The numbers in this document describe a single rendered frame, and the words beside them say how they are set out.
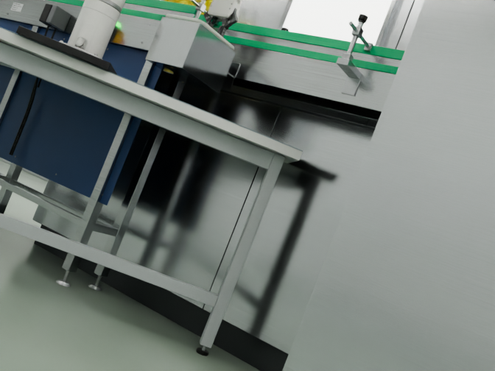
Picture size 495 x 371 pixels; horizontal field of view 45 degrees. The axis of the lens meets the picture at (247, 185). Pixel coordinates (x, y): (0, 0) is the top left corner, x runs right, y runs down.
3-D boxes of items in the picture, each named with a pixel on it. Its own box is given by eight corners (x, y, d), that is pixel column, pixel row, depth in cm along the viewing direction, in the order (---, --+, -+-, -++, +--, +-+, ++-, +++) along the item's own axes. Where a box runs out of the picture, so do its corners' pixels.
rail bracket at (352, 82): (356, 98, 188) (381, 32, 189) (336, 77, 174) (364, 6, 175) (343, 95, 191) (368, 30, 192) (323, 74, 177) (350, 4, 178)
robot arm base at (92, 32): (102, 59, 189) (123, 6, 190) (46, 38, 189) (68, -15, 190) (115, 73, 208) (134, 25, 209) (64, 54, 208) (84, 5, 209)
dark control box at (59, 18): (63, 32, 251) (71, 14, 252) (49, 23, 245) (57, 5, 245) (51, 29, 256) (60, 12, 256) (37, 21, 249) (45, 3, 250)
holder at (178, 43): (227, 99, 211) (243, 59, 212) (182, 68, 188) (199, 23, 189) (191, 90, 221) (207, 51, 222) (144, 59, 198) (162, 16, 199)
